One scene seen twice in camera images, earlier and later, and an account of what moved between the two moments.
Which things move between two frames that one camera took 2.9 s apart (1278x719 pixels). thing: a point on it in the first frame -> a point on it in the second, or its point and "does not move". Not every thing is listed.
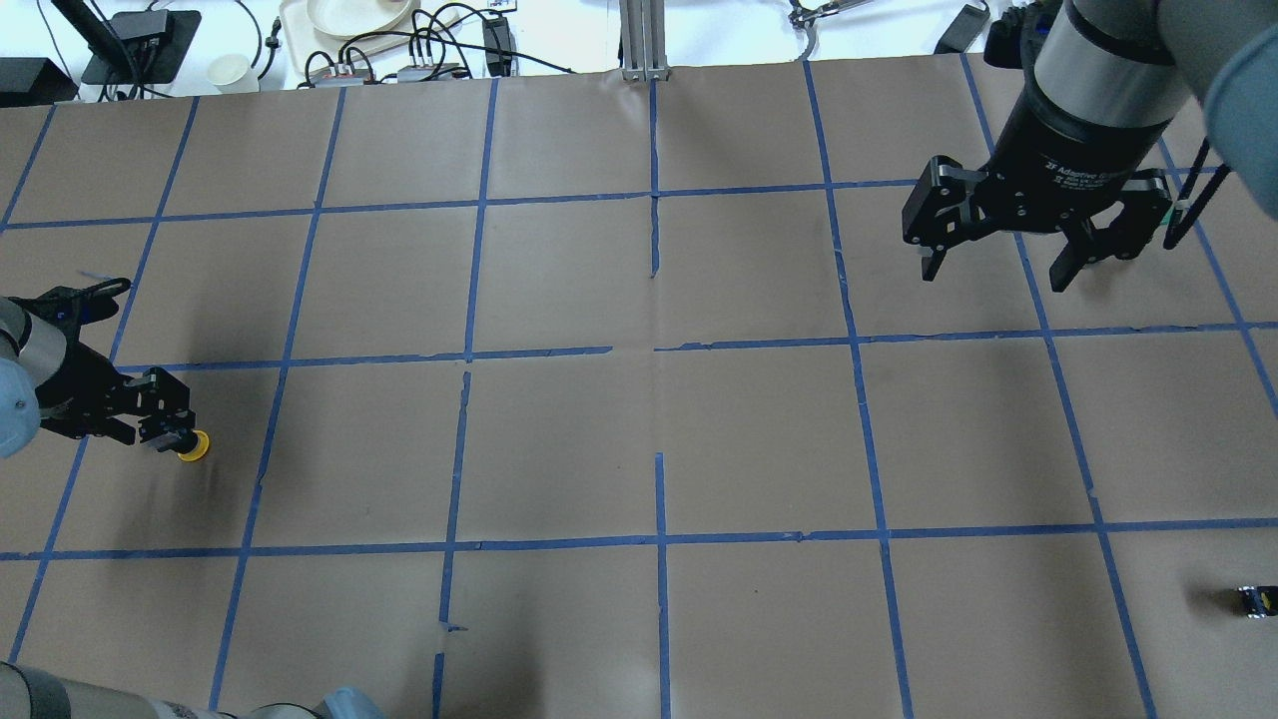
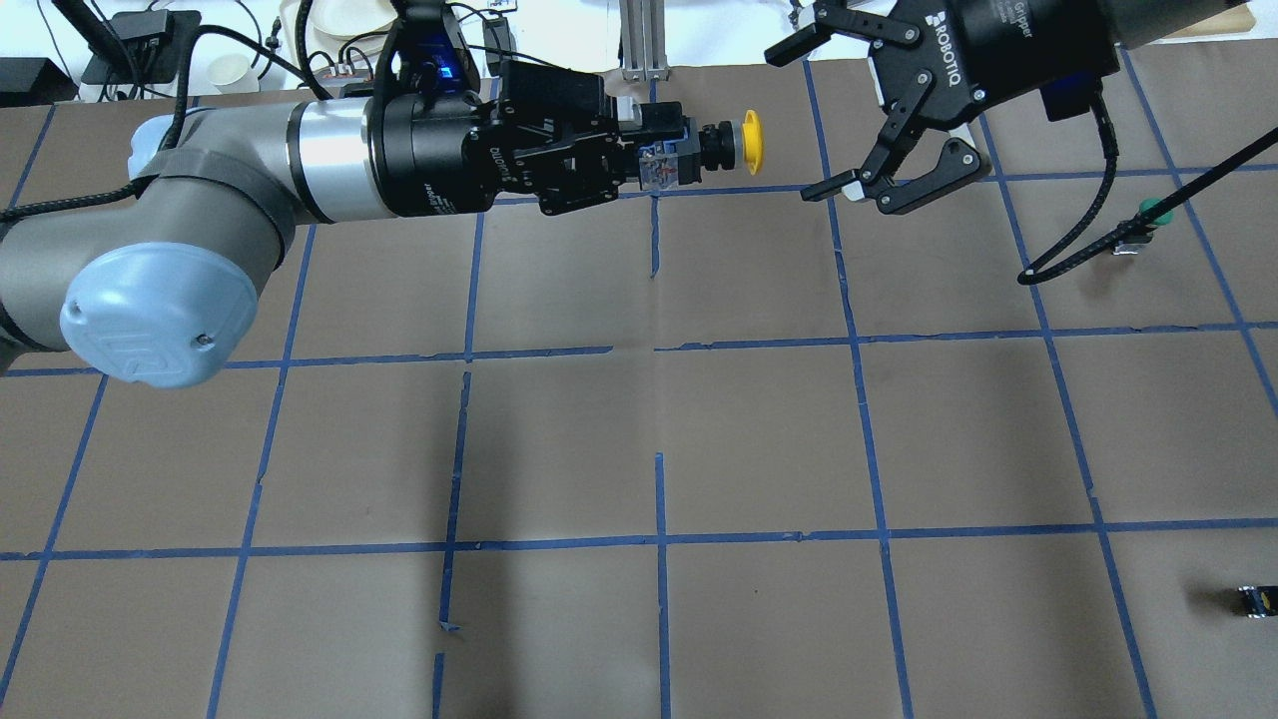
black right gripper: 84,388 -> 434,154
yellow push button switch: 199,450 -> 727,145
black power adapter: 496,35 does not move
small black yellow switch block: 1255,601 does not move
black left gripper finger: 1146,203 -> 879,180
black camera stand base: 141,47 does not move
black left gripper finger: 941,211 -> 819,22
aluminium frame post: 642,26 does not move
